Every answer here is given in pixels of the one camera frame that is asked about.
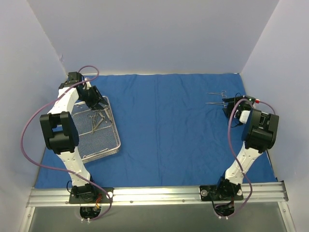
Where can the wire mesh instrument tray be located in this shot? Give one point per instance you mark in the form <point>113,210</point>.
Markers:
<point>93,142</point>

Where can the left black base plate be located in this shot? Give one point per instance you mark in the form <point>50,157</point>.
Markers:
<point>87,194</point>

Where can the steel surgical scissors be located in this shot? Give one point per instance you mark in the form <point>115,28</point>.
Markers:
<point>93,118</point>

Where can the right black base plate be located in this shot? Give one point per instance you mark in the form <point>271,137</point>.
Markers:
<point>214,193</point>

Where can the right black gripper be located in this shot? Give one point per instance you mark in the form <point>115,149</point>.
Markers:
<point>228,108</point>

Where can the blue surgical drape cloth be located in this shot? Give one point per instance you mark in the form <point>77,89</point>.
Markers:
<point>169,135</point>

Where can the steel forceps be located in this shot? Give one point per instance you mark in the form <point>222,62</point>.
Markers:
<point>102,120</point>

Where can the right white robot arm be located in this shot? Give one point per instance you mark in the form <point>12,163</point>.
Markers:
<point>259,134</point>

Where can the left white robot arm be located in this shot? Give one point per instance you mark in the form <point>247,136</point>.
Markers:
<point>60,133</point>

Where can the steel tray divider rod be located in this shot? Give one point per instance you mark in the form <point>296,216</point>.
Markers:
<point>95,156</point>

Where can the front aluminium rail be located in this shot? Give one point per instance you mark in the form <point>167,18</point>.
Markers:
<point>262,193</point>

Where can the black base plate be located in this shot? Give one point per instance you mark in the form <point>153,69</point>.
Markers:
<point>87,194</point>
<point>214,193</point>

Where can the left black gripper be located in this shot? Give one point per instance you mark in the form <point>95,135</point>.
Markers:
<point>95,100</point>

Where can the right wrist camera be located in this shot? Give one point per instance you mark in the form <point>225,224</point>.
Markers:
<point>244,110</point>

